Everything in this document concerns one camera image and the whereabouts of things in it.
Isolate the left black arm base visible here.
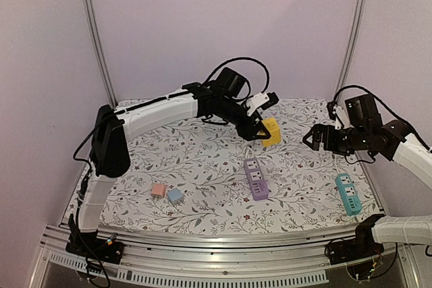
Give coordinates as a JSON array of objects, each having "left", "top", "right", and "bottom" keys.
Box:
[{"left": 65, "top": 214, "right": 125, "bottom": 264}]

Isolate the right aluminium frame post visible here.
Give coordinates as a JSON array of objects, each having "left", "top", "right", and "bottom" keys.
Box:
[{"left": 335, "top": 0, "right": 366, "bottom": 92}]

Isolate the blue plug adapter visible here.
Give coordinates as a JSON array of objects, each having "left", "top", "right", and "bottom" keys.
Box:
[{"left": 167, "top": 188, "right": 184, "bottom": 206}]

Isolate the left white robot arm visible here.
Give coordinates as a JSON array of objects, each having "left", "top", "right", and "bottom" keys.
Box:
[{"left": 68, "top": 61, "right": 279, "bottom": 257}]

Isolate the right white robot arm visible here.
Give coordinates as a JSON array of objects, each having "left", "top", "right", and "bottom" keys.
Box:
[{"left": 302, "top": 90, "right": 431, "bottom": 264}]

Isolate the purple power strip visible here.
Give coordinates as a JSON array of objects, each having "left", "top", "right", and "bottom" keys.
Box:
[{"left": 244, "top": 158, "right": 269, "bottom": 201}]

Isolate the teal power strip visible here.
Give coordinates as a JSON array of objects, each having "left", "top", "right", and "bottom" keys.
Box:
[{"left": 335, "top": 173, "right": 362, "bottom": 216}]

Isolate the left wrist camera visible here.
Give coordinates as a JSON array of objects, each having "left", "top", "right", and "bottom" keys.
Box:
[{"left": 245, "top": 92, "right": 279, "bottom": 117}]

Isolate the left aluminium frame post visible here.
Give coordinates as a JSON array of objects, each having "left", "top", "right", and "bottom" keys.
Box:
[{"left": 83, "top": 0, "right": 117, "bottom": 107}]

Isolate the yellow cube socket adapter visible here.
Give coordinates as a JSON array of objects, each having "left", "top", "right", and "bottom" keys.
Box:
[{"left": 262, "top": 117, "right": 281, "bottom": 147}]

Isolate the aluminium front rail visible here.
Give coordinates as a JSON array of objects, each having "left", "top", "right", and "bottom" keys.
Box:
[{"left": 28, "top": 223, "right": 423, "bottom": 288}]

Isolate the aluminium frame post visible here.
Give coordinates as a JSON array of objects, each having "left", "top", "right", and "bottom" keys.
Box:
[
  {"left": 335, "top": 0, "right": 366, "bottom": 92},
  {"left": 83, "top": 0, "right": 117, "bottom": 107}
]

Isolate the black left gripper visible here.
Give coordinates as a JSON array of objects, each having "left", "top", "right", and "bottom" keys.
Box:
[{"left": 218, "top": 96, "right": 271, "bottom": 141}]

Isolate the floral patterned table mat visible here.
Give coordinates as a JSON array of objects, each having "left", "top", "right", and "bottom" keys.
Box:
[{"left": 99, "top": 99, "right": 382, "bottom": 236}]

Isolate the pink plug adapter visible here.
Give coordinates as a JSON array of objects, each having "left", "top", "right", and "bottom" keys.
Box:
[{"left": 151, "top": 183, "right": 167, "bottom": 198}]

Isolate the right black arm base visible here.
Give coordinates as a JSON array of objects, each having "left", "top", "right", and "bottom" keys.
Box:
[{"left": 324, "top": 214, "right": 384, "bottom": 265}]

